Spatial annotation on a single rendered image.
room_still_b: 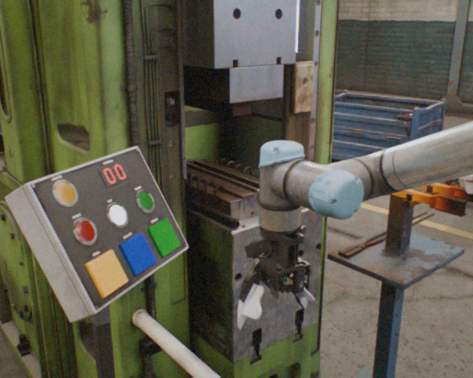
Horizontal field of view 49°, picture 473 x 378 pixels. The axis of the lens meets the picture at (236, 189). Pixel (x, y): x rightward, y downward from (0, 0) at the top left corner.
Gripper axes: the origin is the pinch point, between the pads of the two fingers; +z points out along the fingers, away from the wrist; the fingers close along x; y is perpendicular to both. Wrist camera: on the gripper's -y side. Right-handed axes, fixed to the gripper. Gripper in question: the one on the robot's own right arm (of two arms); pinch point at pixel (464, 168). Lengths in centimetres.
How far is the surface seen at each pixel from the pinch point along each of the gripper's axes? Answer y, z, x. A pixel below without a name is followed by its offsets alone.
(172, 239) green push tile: 6, 28, -88
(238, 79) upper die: -27, 42, -55
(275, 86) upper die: -24, 41, -41
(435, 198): 6.4, 1.1, -14.6
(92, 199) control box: -8, 31, -106
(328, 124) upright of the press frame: -6, 52, 1
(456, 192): 7.8, 1.2, -0.6
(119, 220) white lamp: -2, 29, -102
